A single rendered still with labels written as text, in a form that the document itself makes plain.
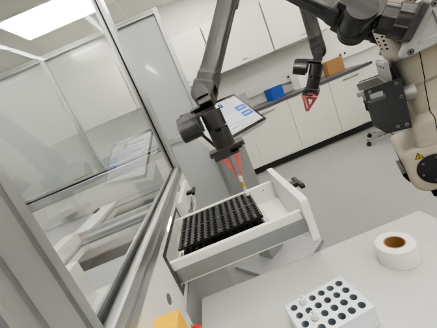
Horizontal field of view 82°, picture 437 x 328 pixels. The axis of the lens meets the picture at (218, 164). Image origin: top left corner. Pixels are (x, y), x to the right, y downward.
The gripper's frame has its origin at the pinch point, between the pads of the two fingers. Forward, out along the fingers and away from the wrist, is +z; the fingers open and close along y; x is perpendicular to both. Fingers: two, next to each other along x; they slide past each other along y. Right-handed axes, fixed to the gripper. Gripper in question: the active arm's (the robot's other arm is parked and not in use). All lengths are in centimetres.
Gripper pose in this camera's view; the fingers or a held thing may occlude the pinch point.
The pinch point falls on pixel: (238, 174)
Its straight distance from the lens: 72.9
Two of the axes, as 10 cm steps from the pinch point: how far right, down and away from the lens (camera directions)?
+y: 9.1, -4.1, -0.7
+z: 4.2, 8.8, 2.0
